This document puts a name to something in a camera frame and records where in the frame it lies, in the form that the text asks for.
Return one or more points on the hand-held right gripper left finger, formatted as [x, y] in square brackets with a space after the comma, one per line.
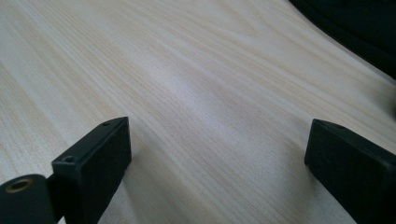
[93, 174]

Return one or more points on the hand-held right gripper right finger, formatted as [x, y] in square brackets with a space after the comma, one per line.
[351, 174]

